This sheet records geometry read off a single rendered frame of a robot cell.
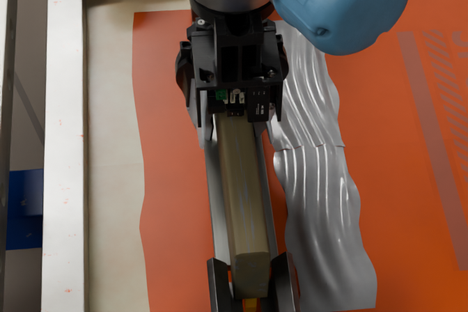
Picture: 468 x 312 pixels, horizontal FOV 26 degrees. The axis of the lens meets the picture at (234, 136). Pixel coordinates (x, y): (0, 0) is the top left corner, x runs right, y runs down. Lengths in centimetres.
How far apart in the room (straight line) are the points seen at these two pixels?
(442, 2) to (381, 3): 53
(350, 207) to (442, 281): 11
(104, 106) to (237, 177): 24
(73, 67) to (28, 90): 131
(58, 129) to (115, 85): 10
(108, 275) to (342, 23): 40
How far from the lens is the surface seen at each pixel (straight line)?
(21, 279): 207
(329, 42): 64
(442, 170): 102
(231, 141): 88
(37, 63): 241
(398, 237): 96
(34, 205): 103
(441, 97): 107
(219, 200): 93
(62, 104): 101
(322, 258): 94
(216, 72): 81
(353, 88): 107
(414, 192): 100
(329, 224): 95
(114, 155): 101
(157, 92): 106
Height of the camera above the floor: 176
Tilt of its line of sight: 52 degrees down
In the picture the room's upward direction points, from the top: straight up
